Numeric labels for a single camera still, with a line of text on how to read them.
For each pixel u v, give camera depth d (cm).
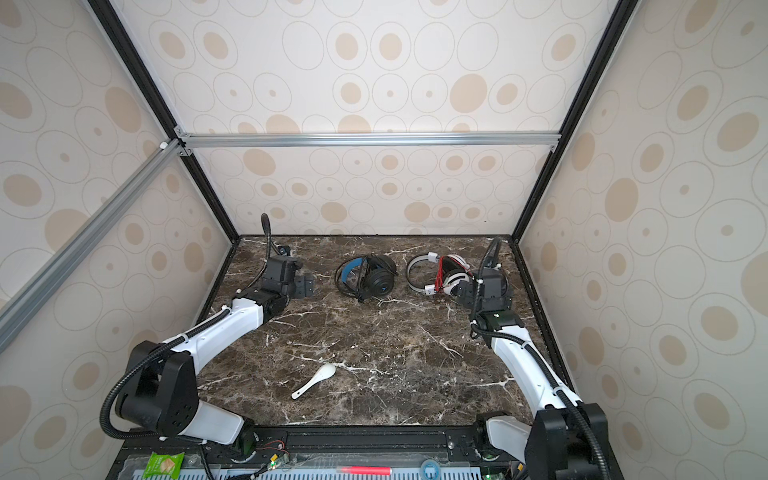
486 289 62
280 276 67
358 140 159
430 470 70
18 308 51
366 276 109
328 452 73
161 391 43
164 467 69
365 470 71
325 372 85
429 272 109
